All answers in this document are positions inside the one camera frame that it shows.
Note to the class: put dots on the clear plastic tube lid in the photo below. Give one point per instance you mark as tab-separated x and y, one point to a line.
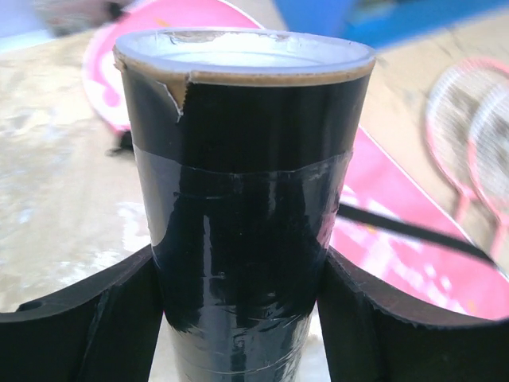
241	51

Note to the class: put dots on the pink racket bag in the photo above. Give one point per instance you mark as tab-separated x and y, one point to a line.
386	224

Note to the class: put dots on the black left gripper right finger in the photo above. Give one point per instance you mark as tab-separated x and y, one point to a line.
375	332

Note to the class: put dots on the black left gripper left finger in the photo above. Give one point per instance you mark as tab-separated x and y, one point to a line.
102	328

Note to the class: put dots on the pink badminton racket upper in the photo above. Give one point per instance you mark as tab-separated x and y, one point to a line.
452	102

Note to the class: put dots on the black shuttlecock tube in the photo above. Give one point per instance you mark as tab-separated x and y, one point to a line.
241	178

